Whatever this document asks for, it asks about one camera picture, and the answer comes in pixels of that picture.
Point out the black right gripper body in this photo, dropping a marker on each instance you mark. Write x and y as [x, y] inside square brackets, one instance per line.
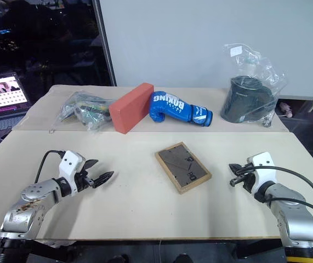
[249, 179]

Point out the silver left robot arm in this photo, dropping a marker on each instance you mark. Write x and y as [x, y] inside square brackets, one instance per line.
[35, 191]

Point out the grey metal partition post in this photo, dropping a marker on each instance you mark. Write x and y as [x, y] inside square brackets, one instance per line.
[104, 41]

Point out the distant lit monitor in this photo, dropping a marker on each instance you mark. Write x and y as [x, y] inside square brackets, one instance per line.
[5, 31]

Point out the dark pot in plastic bag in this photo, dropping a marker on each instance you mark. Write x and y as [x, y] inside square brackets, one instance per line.
[255, 61]

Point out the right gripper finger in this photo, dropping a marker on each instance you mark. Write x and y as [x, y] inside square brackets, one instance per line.
[235, 168]
[236, 182]

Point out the blue boxing glove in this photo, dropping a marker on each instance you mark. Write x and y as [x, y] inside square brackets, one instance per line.
[172, 107]

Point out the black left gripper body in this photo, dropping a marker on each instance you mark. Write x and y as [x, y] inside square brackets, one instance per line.
[80, 182]

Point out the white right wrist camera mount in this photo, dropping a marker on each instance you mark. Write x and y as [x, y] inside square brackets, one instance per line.
[264, 161]

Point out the small pink object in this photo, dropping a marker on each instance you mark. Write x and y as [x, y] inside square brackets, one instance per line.
[285, 109]

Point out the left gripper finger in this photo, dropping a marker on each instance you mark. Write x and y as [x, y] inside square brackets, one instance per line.
[102, 178]
[90, 165]

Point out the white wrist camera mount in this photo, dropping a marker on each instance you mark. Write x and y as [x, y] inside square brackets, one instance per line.
[70, 161]
[264, 161]

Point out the clear bag with green items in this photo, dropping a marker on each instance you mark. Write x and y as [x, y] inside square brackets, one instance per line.
[87, 109]

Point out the laptop computer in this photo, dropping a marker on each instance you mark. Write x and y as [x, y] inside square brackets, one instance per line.
[2, 93]

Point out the red brick block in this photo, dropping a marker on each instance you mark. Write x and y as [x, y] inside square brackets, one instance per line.
[128, 109]

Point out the wooden picture frame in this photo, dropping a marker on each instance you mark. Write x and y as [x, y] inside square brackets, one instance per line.
[182, 167]

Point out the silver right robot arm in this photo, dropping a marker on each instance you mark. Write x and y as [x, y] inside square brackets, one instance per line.
[296, 216]

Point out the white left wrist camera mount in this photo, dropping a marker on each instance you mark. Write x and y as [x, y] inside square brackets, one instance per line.
[70, 161]

